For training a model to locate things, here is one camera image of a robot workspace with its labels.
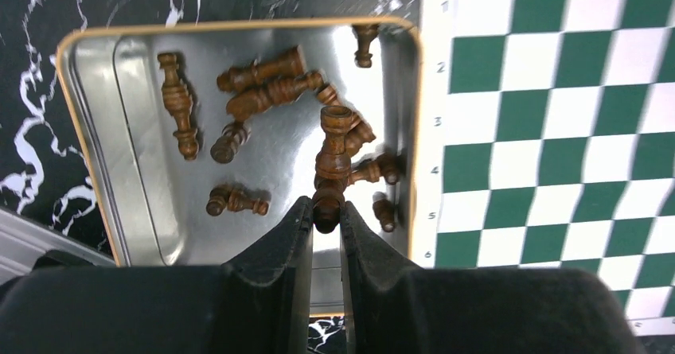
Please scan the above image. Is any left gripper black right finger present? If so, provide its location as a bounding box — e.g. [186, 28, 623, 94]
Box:
[340, 201, 438, 353]

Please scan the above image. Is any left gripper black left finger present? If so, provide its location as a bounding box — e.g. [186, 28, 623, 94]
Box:
[210, 196, 312, 353]

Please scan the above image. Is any dark brown chess piece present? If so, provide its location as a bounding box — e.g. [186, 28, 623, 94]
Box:
[312, 106, 353, 234]
[217, 45, 306, 93]
[225, 71, 325, 122]

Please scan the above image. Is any green white chess board mat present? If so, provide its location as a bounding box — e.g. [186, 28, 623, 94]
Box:
[410, 0, 674, 336]

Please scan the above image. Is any dark brown pawn piece corner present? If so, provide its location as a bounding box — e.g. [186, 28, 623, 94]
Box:
[373, 192, 396, 233]

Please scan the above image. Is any dark brown pawn piece bottom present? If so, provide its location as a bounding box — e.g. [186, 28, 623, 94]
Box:
[205, 185, 269, 216]

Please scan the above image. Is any dark brown pawn piece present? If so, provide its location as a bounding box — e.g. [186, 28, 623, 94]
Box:
[347, 153, 402, 185]
[352, 23, 379, 68]
[210, 121, 250, 164]
[205, 185, 269, 216]

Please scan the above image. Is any dark brown pawn piece right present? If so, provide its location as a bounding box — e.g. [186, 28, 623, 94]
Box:
[347, 153, 402, 185]

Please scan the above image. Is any dark brown pawn piece left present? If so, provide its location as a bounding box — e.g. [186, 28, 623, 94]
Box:
[210, 121, 250, 164]

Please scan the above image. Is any gold metal tin tray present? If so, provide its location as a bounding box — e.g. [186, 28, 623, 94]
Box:
[56, 17, 423, 268]

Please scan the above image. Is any dark brown bishop piece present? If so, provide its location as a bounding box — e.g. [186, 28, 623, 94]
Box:
[157, 53, 199, 161]

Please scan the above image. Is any dark brown pawn piece top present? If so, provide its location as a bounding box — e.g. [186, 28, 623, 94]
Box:
[352, 23, 379, 68]

